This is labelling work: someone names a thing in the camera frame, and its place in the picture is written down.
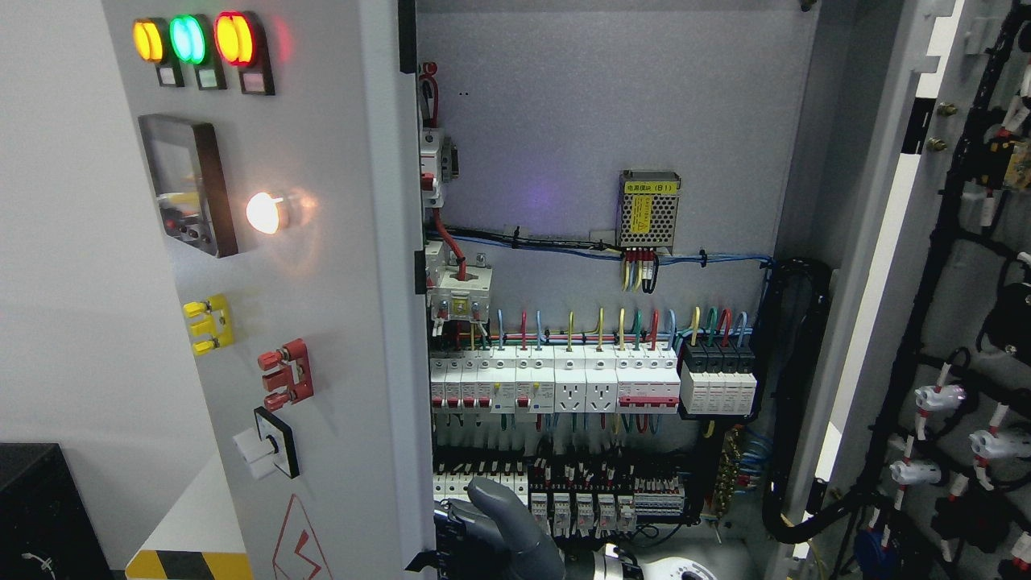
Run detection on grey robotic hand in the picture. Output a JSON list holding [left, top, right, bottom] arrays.
[[434, 476, 566, 579]]

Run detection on grey cabinet door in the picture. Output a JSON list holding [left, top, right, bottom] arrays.
[[813, 1, 1029, 579], [102, 1, 433, 579]]

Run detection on red indicator lamp left door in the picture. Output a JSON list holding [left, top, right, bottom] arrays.
[[214, 10, 275, 96]]

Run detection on green indicator lamp left door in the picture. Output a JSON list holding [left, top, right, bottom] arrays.
[[170, 14, 227, 89]]

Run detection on yellow indicator lamp left door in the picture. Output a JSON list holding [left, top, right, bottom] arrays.
[[132, 18, 184, 87]]

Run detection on lower relay and breaker row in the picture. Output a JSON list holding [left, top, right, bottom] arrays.
[[430, 447, 689, 539]]

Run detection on red electric hazard warning sticker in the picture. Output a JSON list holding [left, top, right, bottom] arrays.
[[271, 494, 333, 579]]

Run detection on white current transformers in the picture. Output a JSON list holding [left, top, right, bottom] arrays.
[[424, 241, 494, 325]]

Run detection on black white surge protector block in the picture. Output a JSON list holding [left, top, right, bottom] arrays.
[[680, 339, 759, 418]]

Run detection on metal mesh power supply module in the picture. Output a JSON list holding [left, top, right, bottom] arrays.
[[616, 170, 681, 249]]

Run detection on white glowing indicator lamp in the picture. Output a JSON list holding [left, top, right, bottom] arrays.
[[244, 191, 305, 235]]

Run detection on red white main circuit breaker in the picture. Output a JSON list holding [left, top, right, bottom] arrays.
[[420, 127, 459, 209]]

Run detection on black box at lower left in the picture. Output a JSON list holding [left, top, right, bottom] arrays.
[[1, 443, 113, 579]]

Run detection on black digital power meter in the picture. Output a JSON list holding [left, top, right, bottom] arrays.
[[139, 114, 237, 258]]

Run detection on white DIN rail socket row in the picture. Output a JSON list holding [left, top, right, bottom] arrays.
[[429, 344, 681, 420]]

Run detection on red terminal post block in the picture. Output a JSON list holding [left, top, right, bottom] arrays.
[[258, 338, 314, 412]]

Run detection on yellow terminal post block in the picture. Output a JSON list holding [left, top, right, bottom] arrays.
[[182, 293, 235, 357]]

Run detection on black corrugated cable conduit right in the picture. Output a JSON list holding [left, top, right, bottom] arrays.
[[757, 258, 855, 545]]

